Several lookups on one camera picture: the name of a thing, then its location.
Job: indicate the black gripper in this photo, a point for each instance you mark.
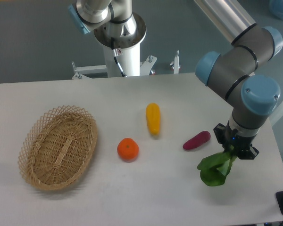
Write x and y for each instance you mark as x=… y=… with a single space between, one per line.
x=234 y=143

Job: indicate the green bok choy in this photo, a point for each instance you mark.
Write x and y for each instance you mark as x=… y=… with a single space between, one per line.
x=215 y=168

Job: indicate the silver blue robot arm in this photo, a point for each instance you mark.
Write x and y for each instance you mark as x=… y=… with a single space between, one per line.
x=232 y=76

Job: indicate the purple sweet potato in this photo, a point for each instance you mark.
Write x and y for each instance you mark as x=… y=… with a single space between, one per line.
x=197 y=141

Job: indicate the yellow corn cob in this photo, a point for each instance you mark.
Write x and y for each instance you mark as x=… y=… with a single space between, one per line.
x=153 y=117

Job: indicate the orange tangerine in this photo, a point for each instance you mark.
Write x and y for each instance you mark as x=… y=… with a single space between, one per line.
x=128 y=149

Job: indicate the blue plastic bag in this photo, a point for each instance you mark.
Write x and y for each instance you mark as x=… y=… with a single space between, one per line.
x=276 y=8

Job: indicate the woven wicker basket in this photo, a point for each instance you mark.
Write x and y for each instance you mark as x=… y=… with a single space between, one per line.
x=58 y=148

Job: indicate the white metal base frame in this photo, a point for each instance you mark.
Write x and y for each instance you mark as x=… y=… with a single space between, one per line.
x=114 y=69

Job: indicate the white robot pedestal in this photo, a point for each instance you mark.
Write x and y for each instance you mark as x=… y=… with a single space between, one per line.
x=122 y=41

